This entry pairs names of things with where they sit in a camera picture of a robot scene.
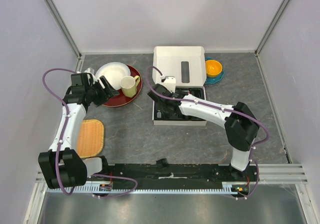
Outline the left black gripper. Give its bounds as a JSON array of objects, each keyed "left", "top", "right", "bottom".
[{"left": 85, "top": 76, "right": 119, "bottom": 108}]

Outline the small oil bottle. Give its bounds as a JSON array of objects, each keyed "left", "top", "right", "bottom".
[{"left": 156, "top": 111, "right": 162, "bottom": 119}]

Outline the black comb guard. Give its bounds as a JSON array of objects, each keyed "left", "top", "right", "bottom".
[{"left": 156, "top": 158, "right": 169, "bottom": 171}]

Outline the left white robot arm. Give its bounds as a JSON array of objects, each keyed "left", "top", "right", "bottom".
[{"left": 38, "top": 68, "right": 119, "bottom": 195}]

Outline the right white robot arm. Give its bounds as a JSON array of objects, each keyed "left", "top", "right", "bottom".
[{"left": 148, "top": 84, "right": 259, "bottom": 181}]

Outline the dark red round tray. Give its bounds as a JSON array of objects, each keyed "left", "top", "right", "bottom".
[{"left": 96, "top": 62, "right": 143, "bottom": 108}]

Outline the pale yellow mug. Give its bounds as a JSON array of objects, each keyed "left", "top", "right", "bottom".
[{"left": 120, "top": 75, "right": 141, "bottom": 98}]

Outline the white paper plate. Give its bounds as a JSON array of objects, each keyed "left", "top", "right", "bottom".
[{"left": 95, "top": 62, "right": 131, "bottom": 90}]

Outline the white clipper kit box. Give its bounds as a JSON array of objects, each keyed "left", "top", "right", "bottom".
[{"left": 152, "top": 46, "right": 207, "bottom": 126}]

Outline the woven bamboo tray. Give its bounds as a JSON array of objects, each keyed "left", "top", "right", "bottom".
[{"left": 76, "top": 119, "right": 105, "bottom": 159}]

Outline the teal scalloped plate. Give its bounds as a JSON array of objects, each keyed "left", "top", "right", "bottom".
[{"left": 205, "top": 57, "right": 225, "bottom": 84}]

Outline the orange bowl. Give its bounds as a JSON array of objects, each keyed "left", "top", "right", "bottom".
[{"left": 205, "top": 59, "right": 223, "bottom": 78}]

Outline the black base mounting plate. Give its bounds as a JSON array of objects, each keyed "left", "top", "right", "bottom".
[{"left": 104, "top": 163, "right": 258, "bottom": 190}]

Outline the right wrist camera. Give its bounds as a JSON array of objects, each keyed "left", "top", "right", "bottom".
[{"left": 160, "top": 76, "right": 176, "bottom": 93}]

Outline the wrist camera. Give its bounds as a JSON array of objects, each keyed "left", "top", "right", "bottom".
[
  {"left": 83, "top": 67, "right": 95, "bottom": 77},
  {"left": 160, "top": 76, "right": 176, "bottom": 93}
]

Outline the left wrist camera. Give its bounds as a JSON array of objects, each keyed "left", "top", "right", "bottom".
[{"left": 83, "top": 67, "right": 95, "bottom": 77}]

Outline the slotted cable duct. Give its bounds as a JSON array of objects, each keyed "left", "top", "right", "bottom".
[{"left": 47, "top": 182, "right": 250, "bottom": 195}]

